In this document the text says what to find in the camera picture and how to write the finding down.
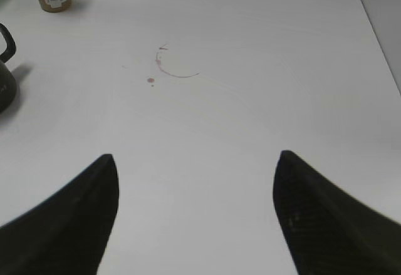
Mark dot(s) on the black mug white interior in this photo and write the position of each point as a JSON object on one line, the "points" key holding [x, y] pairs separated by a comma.
{"points": [[8, 82]]}

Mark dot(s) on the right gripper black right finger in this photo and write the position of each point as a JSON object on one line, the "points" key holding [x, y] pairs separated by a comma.
{"points": [[328, 231]]}

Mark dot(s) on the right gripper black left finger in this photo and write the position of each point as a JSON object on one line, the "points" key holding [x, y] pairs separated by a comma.
{"points": [[69, 231]]}

